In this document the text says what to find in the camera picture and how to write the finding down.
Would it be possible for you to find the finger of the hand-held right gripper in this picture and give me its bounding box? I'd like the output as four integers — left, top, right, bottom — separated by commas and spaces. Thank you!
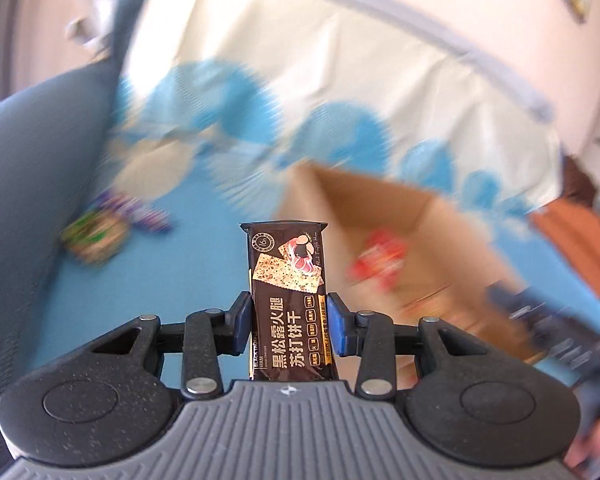
484, 281, 537, 328

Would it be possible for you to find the fan print cover sheet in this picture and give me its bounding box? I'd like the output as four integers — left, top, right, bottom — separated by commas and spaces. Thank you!
30, 0, 600, 391

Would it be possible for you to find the clear red-ended snack packet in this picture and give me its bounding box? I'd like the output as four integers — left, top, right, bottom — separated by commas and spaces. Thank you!
366, 229, 408, 262

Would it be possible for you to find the purple snack packet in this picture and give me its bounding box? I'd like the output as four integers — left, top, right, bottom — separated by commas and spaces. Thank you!
96, 191, 172, 233

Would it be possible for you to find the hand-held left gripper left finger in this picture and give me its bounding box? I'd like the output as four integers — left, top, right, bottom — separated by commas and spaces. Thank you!
86, 291, 254, 402

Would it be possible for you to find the dark brown cracker packet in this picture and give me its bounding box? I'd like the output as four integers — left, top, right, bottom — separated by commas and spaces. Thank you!
239, 220, 342, 382

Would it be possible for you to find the green rice cracker packet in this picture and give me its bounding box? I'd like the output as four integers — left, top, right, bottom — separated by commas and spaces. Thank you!
61, 209, 129, 264

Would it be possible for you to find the orange cushion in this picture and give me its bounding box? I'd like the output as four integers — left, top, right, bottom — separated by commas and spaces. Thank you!
529, 199, 600, 297

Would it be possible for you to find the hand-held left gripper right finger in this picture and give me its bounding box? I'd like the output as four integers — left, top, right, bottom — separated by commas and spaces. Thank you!
326, 292, 487, 402

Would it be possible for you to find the red snack packet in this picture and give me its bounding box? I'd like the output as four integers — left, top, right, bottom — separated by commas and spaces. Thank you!
347, 254, 397, 292

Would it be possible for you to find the cardboard box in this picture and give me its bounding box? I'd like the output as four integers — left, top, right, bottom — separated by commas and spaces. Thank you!
275, 160, 528, 393

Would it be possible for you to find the blue sofa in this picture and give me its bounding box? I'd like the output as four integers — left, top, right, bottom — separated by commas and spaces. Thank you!
0, 0, 151, 461

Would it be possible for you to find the brown cloth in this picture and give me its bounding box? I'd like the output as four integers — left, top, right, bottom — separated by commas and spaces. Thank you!
561, 154, 600, 206

